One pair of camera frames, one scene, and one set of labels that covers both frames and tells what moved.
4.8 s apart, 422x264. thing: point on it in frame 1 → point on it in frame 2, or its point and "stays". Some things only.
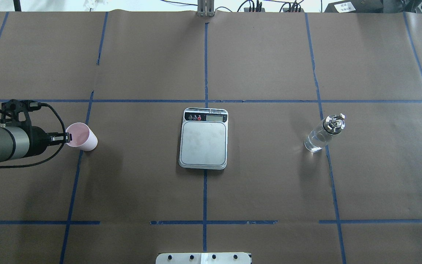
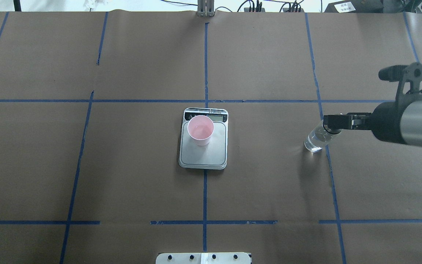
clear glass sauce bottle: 330,126 stays
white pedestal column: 203,258 stays
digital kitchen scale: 203,139 stays
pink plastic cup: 81,136 → 200,128
